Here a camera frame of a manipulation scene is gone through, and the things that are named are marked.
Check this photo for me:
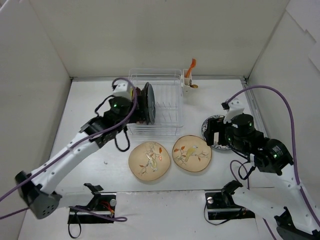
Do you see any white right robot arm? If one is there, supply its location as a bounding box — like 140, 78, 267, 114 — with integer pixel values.
204, 113, 320, 240

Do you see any pink polka dot plate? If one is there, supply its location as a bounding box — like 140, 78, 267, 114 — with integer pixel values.
136, 87, 146, 124

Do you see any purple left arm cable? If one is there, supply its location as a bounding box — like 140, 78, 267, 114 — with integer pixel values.
0, 77, 139, 223

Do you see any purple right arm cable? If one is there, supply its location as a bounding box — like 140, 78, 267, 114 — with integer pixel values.
226, 85, 320, 240

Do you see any green polka dot plate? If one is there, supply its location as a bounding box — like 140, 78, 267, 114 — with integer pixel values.
129, 87, 134, 101

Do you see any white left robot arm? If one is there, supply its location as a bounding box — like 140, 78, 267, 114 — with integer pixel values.
14, 95, 150, 220

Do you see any orange plastic fork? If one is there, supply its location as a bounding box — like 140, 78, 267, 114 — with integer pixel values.
185, 58, 197, 78

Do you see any wooden spoon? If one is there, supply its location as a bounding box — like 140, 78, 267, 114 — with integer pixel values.
190, 84, 199, 89

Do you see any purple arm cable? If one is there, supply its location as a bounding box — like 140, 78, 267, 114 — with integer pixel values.
226, 85, 320, 240
0, 77, 139, 223

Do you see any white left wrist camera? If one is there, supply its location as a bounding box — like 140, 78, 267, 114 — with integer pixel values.
112, 83, 131, 99

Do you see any beige bird plate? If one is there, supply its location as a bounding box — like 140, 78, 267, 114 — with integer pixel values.
171, 135, 213, 173
128, 141, 171, 182

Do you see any white cutlery holder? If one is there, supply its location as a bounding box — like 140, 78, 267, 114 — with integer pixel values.
182, 69, 193, 93

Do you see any white wire dish rack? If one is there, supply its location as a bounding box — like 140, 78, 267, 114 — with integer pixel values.
128, 68, 183, 137

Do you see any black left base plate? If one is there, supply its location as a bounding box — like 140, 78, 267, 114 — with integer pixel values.
67, 192, 117, 225

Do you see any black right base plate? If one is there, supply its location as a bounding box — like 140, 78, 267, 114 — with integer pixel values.
204, 191, 256, 226

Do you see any dark teal plate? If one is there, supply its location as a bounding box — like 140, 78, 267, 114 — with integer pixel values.
144, 82, 156, 125

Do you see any black white patterned plate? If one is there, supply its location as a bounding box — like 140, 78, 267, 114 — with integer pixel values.
201, 114, 231, 151

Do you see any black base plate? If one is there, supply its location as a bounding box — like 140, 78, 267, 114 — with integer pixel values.
204, 191, 256, 226
67, 192, 117, 225

